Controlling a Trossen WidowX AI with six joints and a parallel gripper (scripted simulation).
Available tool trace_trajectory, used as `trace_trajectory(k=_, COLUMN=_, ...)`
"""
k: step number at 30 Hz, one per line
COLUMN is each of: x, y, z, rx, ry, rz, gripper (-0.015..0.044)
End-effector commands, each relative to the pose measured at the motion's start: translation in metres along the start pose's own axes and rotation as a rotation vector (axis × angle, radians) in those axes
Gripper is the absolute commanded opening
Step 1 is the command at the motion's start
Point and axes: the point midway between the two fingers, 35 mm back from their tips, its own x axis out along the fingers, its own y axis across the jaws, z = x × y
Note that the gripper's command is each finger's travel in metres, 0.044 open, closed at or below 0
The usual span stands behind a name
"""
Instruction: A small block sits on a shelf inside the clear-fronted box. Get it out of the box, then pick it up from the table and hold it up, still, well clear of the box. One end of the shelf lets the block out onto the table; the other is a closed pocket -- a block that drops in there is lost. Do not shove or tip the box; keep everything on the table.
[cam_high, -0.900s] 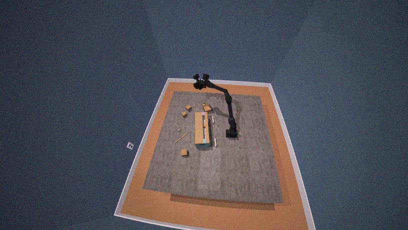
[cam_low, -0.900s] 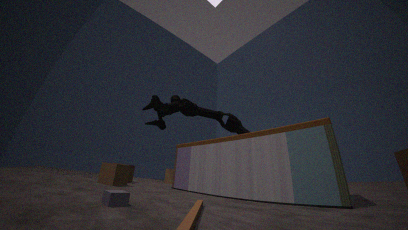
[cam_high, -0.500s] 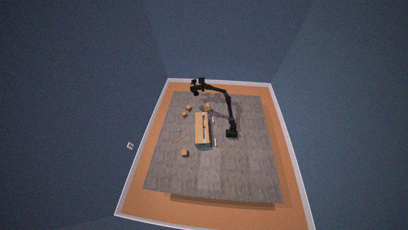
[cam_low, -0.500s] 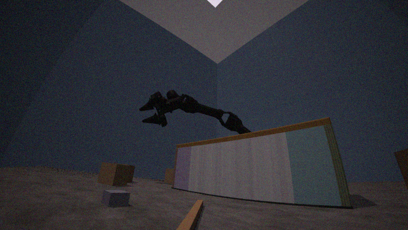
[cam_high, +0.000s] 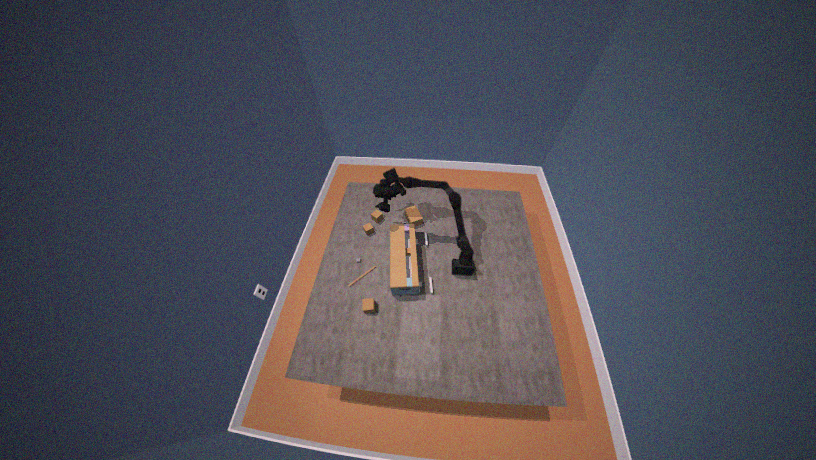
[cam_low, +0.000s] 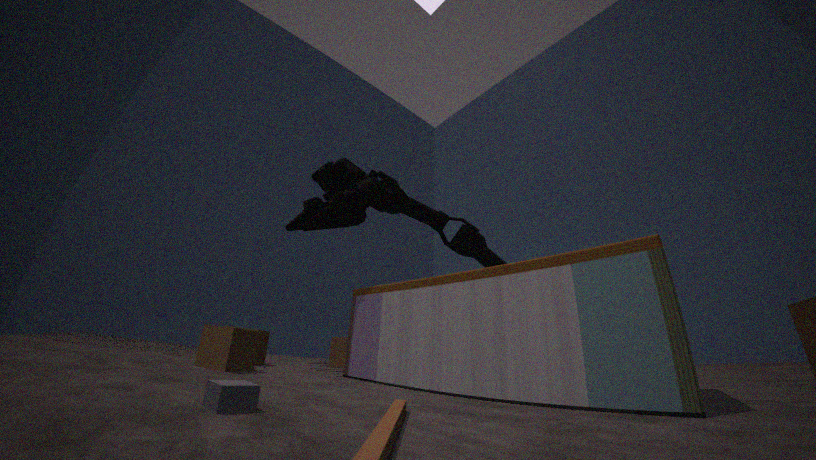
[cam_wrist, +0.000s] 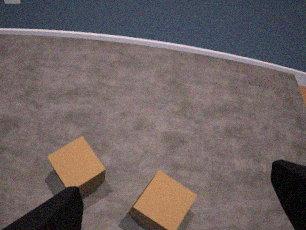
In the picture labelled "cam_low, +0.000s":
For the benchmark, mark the orange-brown long bar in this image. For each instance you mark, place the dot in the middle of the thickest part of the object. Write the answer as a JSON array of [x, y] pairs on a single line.
[[380, 442]]

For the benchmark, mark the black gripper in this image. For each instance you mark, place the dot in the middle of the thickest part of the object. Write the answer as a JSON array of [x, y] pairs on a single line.
[[345, 209]]

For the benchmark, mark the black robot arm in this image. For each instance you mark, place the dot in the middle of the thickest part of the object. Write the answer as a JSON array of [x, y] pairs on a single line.
[[385, 195]]

